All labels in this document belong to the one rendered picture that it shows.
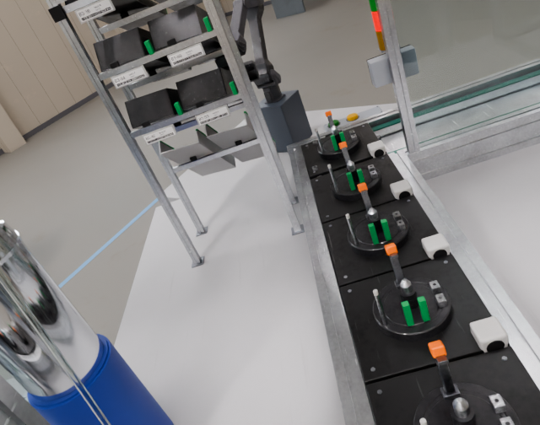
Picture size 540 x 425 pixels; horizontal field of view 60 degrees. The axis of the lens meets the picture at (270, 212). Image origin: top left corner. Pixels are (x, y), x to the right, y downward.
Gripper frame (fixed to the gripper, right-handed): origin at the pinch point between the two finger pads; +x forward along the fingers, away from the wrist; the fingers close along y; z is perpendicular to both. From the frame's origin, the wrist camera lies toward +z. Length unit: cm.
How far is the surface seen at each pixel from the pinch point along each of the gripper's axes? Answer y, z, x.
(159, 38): -7.9, 27.9, 16.2
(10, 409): -8, 40, 110
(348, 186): 28, -16, 39
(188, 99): -7.0, 12.1, 20.8
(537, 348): 50, -2, 96
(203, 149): -10.9, -7.5, 17.5
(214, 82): 1.2, 14.4, 20.1
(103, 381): -20, 9, 93
